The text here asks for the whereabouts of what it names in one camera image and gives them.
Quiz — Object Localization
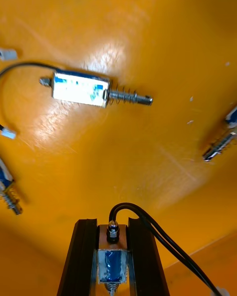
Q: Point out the small white connector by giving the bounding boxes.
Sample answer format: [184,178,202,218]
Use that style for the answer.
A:
[0,47,18,62]

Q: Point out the yellow-orange plastic bin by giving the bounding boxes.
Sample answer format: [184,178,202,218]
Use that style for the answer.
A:
[0,0,237,296]

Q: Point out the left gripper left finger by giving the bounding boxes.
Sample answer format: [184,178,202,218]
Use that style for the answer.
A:
[56,218,98,296]

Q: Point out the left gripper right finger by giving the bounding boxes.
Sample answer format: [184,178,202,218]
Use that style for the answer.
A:
[127,216,171,296]

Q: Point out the solenoid with blue label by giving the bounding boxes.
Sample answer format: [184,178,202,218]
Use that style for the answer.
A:
[201,106,237,163]
[96,202,231,296]
[0,61,154,140]
[0,156,23,216]

